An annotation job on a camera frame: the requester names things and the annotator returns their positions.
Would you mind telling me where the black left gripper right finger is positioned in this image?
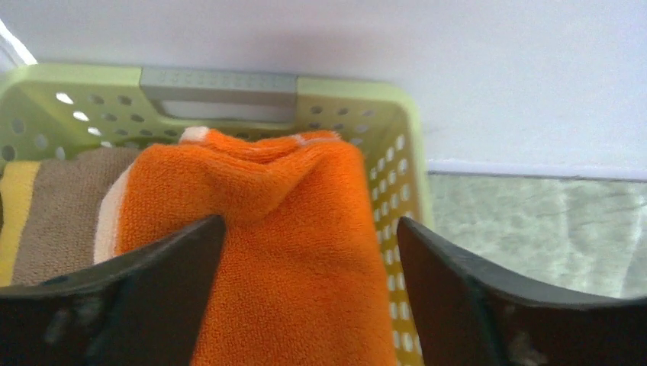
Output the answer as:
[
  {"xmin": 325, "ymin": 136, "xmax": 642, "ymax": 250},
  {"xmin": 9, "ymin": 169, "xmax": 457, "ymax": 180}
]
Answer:
[{"xmin": 397, "ymin": 217, "xmax": 646, "ymax": 365}]

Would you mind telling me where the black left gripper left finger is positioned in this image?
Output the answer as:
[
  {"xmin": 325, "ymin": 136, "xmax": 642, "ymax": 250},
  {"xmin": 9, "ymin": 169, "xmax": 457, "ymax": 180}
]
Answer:
[{"xmin": 1, "ymin": 216, "xmax": 226, "ymax": 365}]

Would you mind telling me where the yellow brown bear towel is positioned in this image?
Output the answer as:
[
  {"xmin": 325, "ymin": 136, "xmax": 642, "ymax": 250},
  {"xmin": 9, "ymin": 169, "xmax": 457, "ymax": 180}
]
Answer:
[{"xmin": 1, "ymin": 147, "xmax": 140, "ymax": 286}]

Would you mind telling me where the orange and cream towel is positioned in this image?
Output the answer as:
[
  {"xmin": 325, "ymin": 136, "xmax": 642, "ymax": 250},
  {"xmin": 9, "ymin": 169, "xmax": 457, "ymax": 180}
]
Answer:
[{"xmin": 94, "ymin": 127, "xmax": 396, "ymax": 365}]

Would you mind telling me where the green perforated plastic basket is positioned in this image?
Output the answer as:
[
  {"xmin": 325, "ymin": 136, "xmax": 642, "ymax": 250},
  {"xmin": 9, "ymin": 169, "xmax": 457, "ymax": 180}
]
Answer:
[{"xmin": 1, "ymin": 63, "xmax": 432, "ymax": 365}]

